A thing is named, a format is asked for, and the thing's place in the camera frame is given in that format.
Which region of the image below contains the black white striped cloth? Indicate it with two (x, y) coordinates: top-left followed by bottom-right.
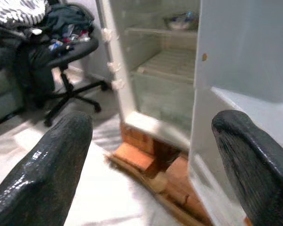
(0, 0), (53, 26)

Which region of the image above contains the black office chair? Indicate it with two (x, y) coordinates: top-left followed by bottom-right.
(13, 35), (109, 128)

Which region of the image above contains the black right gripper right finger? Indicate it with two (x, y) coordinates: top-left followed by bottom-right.
(211, 109), (283, 226)

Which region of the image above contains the pile of dark clothes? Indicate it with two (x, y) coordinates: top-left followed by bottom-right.
(14, 3), (96, 51)

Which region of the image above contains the grey sofa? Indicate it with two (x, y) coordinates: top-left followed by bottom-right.
(0, 23), (26, 129)

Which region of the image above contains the orange brick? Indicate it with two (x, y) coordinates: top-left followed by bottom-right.
(112, 141), (154, 173)
(164, 156), (213, 226)

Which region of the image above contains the white open fridge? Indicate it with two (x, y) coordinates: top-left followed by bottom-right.
(95, 0), (201, 153)

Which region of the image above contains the bowl in fridge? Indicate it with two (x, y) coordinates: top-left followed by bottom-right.
(164, 11), (200, 31)

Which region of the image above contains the wooden plank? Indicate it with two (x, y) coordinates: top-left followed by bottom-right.
(105, 152), (205, 226)

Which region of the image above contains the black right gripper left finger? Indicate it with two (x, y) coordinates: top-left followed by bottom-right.
(0, 111), (94, 226)

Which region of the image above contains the white fridge door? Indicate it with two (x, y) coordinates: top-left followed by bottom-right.
(188, 0), (283, 226)

